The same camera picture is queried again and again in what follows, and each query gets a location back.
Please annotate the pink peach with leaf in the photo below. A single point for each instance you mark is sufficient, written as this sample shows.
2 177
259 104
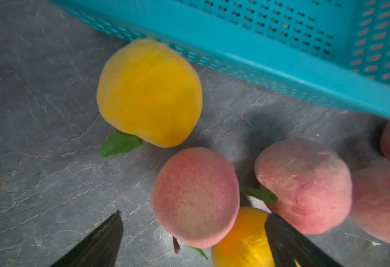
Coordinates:
371 201

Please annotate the teal plastic basket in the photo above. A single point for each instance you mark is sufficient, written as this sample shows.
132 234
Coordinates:
335 54

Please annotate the yellow peach near basket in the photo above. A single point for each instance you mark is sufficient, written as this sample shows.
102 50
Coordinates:
149 93

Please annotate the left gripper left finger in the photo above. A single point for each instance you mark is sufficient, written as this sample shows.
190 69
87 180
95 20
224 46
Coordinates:
99 249

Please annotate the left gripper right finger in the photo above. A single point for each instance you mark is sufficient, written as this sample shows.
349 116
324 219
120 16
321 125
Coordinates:
290 248

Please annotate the yellow peach with leaf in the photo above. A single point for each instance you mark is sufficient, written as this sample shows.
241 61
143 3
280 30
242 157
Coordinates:
246 245

